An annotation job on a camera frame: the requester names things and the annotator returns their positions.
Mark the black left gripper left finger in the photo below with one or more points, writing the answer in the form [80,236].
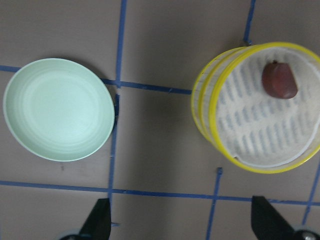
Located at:
[98,223]

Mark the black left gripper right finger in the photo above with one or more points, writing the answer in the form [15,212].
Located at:
[267,223]

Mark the brown steamed bun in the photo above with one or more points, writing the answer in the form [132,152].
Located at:
[278,80]

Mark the small yellow steamer basket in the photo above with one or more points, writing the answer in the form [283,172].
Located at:
[254,130]

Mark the light green plate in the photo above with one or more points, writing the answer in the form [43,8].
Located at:
[58,109]

